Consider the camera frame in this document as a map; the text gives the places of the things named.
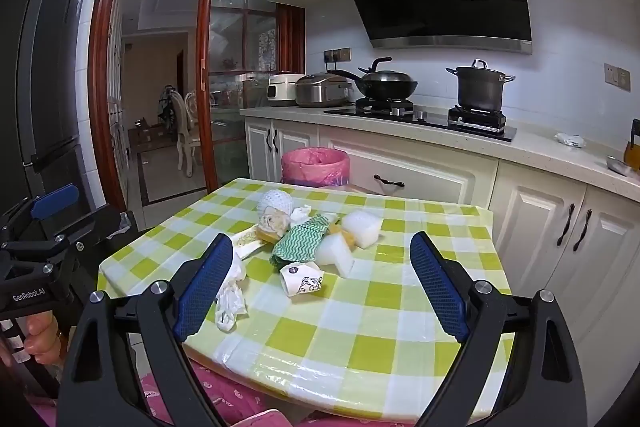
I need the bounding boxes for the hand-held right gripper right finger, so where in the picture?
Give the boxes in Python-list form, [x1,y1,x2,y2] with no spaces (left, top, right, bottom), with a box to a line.
[409,231,588,427]

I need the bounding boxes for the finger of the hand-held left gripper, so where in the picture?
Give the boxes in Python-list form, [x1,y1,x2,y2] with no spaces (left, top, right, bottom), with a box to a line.
[0,184,81,240]
[50,205,133,256]

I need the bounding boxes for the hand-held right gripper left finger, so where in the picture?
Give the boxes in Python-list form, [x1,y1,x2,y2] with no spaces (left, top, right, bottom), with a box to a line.
[56,233,236,427]

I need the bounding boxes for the white paper packet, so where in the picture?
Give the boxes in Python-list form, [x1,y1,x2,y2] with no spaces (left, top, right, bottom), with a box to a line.
[232,227,266,260]

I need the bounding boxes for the white tissue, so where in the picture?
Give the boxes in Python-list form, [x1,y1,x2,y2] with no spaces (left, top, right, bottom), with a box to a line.
[257,209,292,238]

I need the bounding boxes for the crushed printed paper cup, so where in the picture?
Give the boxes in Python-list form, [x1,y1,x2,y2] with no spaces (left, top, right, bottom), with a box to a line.
[279,262,326,300]

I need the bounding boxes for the white foam block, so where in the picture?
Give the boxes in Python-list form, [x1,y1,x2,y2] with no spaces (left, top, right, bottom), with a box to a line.
[341,209,383,250]
[315,232,356,280]

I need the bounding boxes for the green zigzag cloth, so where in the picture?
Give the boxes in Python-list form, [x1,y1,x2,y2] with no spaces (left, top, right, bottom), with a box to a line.
[270,214,343,268]

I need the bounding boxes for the white foam fruit net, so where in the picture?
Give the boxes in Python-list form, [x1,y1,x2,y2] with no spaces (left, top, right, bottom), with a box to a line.
[257,189,296,228]

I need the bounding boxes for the white bin with pink liner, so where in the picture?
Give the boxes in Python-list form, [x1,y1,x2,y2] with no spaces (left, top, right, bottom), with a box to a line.
[280,147,351,188]

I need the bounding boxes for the person's left hand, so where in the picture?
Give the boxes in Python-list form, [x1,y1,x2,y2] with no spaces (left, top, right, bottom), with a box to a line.
[25,311,63,365]

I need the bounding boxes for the white hallway cabinet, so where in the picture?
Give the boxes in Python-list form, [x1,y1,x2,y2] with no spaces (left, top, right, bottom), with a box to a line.
[107,2,132,208]

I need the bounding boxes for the green checked tablecloth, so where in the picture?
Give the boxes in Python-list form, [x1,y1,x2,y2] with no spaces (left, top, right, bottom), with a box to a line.
[97,178,516,423]

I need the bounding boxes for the white drawer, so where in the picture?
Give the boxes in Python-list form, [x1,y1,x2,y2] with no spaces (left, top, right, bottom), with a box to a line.
[320,127,500,208]

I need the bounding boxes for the white base cabinet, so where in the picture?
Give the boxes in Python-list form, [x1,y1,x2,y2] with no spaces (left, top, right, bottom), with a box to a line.
[487,161,640,348]
[244,117,321,184]

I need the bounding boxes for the dark refrigerator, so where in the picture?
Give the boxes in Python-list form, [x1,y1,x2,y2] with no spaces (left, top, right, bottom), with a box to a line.
[0,0,88,218]

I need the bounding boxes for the white dining chair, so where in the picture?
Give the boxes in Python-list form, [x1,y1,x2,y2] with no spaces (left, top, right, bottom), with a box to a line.
[170,91,193,178]
[184,89,202,162]

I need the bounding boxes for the dark patterned garment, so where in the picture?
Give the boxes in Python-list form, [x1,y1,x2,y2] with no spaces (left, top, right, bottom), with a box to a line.
[159,86,176,132]

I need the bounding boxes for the black glass gas stove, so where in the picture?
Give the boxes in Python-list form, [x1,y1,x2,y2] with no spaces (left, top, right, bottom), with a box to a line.
[324,99,518,142]

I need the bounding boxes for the speckled stone countertop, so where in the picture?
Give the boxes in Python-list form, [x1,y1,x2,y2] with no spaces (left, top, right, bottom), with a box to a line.
[240,104,640,202]

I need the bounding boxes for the grey stock pot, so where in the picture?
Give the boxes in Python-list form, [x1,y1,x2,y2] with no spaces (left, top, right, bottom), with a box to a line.
[446,67,516,112]

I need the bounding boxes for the black wok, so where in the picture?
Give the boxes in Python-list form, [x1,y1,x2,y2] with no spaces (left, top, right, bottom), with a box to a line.
[327,68,418,101]

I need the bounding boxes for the white rice cooker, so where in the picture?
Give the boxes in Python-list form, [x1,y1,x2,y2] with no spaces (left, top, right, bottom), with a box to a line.
[266,72,306,108]

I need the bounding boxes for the steel wok lid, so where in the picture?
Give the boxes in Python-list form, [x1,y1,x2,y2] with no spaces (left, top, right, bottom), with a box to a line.
[357,57,417,82]

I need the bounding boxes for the grey stock pot lid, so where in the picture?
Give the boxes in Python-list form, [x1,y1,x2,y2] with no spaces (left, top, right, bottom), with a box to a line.
[454,59,507,76]

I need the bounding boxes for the silver rice cooker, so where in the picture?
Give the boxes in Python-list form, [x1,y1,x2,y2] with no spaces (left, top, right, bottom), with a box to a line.
[295,73,353,108]

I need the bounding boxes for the amber container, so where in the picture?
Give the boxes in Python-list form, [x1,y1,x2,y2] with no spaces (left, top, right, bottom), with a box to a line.
[625,119,640,168]

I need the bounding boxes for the glass sliding door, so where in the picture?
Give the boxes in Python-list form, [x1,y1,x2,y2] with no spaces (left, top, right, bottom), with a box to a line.
[197,0,279,192]

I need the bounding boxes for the beige wall switch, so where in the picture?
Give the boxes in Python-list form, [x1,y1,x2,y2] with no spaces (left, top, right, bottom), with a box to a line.
[604,63,632,86]

